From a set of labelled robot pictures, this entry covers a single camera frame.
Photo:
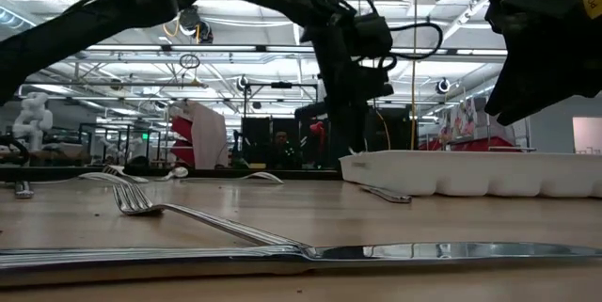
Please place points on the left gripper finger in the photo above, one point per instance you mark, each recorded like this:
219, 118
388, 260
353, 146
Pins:
357, 130
338, 132

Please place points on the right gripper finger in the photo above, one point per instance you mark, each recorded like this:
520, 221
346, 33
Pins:
541, 106
522, 85

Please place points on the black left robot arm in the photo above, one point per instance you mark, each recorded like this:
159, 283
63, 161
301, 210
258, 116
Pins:
94, 20

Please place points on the metal shelf rack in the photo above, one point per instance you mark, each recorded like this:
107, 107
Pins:
517, 139

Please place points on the person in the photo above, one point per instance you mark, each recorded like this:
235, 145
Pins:
281, 138

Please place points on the yellow label tag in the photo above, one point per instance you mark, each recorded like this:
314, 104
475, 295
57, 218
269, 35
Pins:
590, 1

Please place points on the red storage bins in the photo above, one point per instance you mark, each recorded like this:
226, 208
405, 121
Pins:
489, 146

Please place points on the colourful posters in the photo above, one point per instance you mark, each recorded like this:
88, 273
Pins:
463, 121

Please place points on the silver spoon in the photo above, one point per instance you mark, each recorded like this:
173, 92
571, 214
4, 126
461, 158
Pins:
270, 176
179, 172
101, 179

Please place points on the white cutlery tray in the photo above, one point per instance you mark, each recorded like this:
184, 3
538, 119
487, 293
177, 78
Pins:
470, 172

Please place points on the white and red panel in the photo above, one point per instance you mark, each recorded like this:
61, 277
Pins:
209, 137

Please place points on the silver fork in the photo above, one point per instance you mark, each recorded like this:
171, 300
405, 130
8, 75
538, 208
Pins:
113, 170
226, 224

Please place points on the white robot figure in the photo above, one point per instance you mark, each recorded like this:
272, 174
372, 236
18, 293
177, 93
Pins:
33, 118

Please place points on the black partition wall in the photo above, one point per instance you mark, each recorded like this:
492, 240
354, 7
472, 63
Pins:
400, 128

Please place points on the black aluminium rig frame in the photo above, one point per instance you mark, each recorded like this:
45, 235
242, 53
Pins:
324, 174

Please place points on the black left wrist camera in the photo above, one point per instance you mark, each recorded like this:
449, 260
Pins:
374, 34

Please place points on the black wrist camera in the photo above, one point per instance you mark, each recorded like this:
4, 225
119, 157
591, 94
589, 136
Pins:
531, 5
374, 34

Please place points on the black metal stand frame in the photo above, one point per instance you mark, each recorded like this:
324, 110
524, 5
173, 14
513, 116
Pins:
281, 85

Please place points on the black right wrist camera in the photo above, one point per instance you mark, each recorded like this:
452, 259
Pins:
531, 5

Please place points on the black rail with light strips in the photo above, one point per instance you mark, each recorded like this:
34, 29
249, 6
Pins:
235, 50

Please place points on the black framed enclosure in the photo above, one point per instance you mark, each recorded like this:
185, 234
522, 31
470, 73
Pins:
117, 124

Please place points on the silver ventilation duct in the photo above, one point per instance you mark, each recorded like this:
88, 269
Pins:
11, 19

